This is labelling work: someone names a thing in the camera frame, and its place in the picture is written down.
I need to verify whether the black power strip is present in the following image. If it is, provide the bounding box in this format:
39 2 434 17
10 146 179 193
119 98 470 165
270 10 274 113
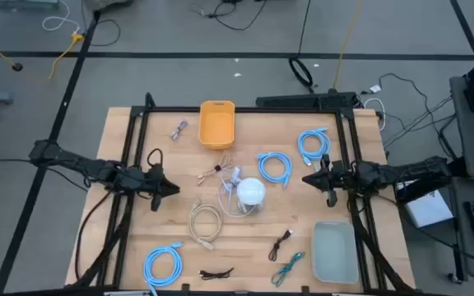
255 91 358 110

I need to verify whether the black floor cable bundle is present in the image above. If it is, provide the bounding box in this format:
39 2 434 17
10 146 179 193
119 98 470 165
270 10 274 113
379 72 456 150

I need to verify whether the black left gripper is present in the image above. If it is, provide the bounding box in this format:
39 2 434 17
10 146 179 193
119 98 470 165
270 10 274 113
126 161 181 213

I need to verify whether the beige HDMI cable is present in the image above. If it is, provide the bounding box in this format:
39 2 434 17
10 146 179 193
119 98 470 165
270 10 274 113
186 199 225 252

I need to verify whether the orange plastic bin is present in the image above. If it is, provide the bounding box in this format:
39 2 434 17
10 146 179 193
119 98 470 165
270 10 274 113
197 100 236 150

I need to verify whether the white mushroom table lamp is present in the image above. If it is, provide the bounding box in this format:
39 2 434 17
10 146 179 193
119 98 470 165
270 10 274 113
232 175 267 217

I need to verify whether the white box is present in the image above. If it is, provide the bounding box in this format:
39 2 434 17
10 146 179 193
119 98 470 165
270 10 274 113
397 180 455 229

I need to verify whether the pink braided USB cable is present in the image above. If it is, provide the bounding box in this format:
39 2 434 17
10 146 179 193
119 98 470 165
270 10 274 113
197 150 235 187

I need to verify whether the yellow floor cable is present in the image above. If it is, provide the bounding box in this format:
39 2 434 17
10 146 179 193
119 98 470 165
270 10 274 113
0 29 86 81

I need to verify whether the black coiled floor cable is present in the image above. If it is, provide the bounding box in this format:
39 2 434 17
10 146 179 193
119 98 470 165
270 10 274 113
288 0 315 92

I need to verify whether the teal black braided USB cable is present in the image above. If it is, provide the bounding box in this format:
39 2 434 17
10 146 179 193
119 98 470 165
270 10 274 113
270 251 306 289

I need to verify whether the white floor cable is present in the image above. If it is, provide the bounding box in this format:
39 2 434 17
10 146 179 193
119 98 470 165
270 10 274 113
41 0 81 33

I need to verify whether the yellow hanging cable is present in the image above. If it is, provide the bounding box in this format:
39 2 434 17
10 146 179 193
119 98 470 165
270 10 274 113
333 0 365 90

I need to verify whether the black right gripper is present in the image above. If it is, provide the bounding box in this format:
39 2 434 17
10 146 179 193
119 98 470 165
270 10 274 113
301 154 357 209

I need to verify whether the light blue HDMI cable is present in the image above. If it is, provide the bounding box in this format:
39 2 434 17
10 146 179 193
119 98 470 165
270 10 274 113
296 126 332 167
143 241 184 296
256 150 293 189

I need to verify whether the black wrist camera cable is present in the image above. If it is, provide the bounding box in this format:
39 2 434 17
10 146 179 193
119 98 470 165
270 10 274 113
146 147 165 168

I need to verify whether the grey white USB cable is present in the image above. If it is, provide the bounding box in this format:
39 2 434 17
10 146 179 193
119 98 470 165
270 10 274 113
170 118 189 141

